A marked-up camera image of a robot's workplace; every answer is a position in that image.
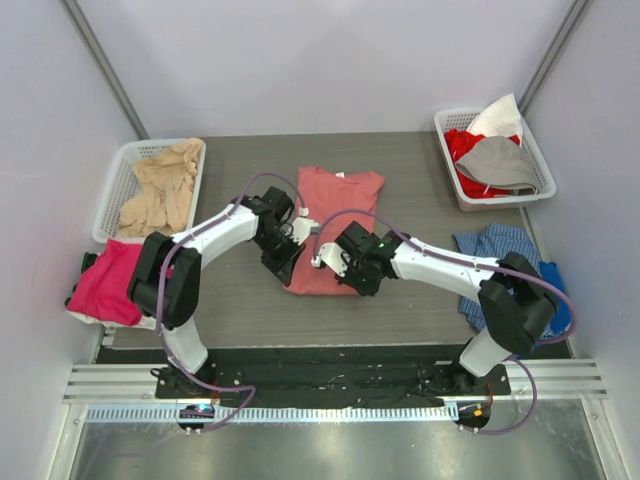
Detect salmon pink t shirt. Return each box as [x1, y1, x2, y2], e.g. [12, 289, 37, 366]
[285, 166, 385, 296]

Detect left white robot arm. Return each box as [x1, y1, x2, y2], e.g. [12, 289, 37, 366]
[127, 187, 319, 399]

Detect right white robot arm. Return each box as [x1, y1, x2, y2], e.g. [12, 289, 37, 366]
[319, 221, 557, 395]

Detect beige t shirt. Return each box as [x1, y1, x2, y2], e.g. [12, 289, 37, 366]
[116, 138, 205, 238]

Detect blue checkered shirt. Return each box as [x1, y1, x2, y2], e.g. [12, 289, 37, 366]
[453, 223, 542, 331]

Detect red garment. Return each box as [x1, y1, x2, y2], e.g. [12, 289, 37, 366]
[443, 128, 521, 199]

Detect cream white garment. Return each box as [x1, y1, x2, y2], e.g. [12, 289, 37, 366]
[67, 311, 156, 331]

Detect right white plastic basket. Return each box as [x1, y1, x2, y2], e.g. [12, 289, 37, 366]
[434, 107, 557, 212]

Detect white plastic basket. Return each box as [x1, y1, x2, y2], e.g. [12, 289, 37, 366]
[92, 138, 206, 243]
[434, 107, 557, 212]

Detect left white plastic basket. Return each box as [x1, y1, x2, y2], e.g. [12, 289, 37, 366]
[92, 138, 206, 243]

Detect magenta t shirt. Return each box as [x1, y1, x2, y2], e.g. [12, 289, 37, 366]
[66, 239, 143, 327]

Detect bright blue garment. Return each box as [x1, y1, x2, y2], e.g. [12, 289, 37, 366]
[532, 260, 571, 347]

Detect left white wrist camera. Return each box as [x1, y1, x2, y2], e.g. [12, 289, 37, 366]
[290, 207, 320, 245]

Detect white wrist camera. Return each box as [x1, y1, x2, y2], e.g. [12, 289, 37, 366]
[290, 207, 320, 245]
[311, 242, 351, 277]

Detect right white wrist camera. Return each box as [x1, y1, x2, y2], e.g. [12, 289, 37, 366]
[311, 242, 351, 277]

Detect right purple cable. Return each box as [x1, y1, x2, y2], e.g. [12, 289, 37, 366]
[312, 208, 576, 435]

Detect purple cable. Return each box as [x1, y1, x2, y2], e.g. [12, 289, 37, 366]
[154, 172, 311, 434]
[312, 208, 576, 435]

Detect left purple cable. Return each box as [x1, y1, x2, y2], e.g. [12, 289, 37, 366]
[154, 172, 311, 434]

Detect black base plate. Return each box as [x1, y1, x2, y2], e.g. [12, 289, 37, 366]
[151, 345, 511, 409]

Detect aluminium frame rail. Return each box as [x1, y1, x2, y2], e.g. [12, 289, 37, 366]
[63, 359, 608, 404]

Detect white slotted cable duct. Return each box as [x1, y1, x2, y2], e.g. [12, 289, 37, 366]
[85, 403, 459, 424]

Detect left corner aluminium post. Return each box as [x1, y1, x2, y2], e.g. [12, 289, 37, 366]
[59, 0, 150, 140]

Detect corner aluminium post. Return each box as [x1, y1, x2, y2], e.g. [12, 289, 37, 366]
[59, 0, 150, 140]
[518, 0, 594, 116]

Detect right corner aluminium post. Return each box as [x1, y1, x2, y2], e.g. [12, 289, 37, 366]
[518, 0, 594, 116]

